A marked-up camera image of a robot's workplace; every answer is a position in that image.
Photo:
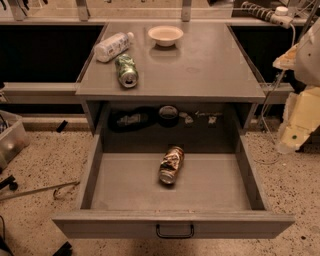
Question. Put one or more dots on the green soda can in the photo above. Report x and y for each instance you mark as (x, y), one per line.
(126, 71)

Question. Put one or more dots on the black tape roll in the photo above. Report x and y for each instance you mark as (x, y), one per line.
(168, 116)

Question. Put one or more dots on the black clip on floor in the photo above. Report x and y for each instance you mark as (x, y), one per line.
(62, 126)

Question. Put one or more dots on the grey top drawer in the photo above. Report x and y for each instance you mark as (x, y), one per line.
(221, 195)

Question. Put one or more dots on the clear plastic water bottle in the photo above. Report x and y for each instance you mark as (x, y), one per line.
(111, 47)

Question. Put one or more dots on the black bracket on floor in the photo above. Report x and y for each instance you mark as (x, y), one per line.
(64, 250)

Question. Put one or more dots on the black floor object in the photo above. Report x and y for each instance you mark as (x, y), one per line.
(10, 182)

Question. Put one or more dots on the white paper bowl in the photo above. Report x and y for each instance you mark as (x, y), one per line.
(165, 36)

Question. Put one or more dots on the white power strip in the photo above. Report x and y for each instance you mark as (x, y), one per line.
(279, 16)

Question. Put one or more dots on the black bag inside cabinet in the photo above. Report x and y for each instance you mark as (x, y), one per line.
(134, 120)

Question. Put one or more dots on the metal rod on floor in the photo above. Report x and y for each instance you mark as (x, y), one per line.
(26, 193)

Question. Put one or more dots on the black drawer handle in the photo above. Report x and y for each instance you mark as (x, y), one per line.
(175, 231)

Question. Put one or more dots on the orange soda can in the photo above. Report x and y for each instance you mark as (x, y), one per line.
(171, 164)

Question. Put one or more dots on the clear plastic bin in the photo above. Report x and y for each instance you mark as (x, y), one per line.
(13, 137)

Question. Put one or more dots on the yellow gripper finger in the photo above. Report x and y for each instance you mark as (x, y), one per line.
(287, 60)
(301, 117)

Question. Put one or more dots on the grey cabinet counter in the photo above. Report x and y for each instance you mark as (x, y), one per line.
(206, 65)

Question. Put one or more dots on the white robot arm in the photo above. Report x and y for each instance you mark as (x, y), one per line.
(307, 66)

